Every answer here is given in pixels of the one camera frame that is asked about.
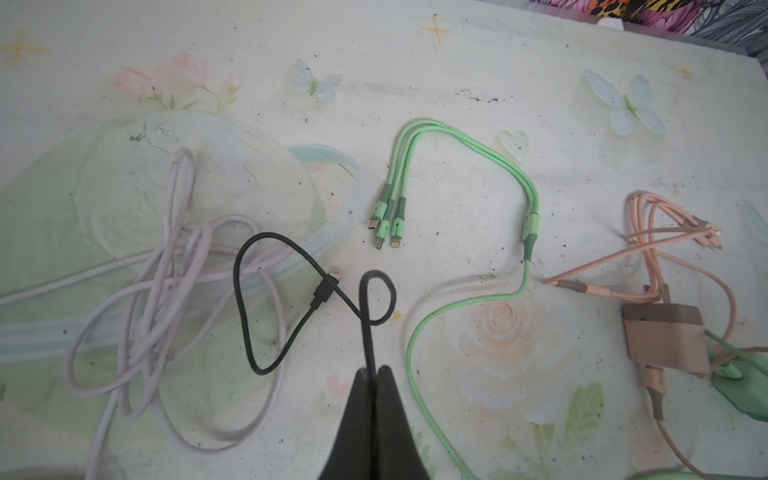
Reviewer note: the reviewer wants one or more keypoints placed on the green charger plug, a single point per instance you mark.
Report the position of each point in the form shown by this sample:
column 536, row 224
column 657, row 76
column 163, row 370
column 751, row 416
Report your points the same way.
column 744, row 387

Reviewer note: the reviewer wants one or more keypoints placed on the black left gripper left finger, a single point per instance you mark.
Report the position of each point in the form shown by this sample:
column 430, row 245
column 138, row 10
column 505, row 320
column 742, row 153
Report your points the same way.
column 351, row 455

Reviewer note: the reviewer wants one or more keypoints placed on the pink brown charger plug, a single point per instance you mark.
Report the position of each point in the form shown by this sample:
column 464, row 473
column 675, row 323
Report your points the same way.
column 666, row 335

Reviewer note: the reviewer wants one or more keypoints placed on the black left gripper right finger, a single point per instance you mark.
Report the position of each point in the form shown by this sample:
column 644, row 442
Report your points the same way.
column 395, row 452

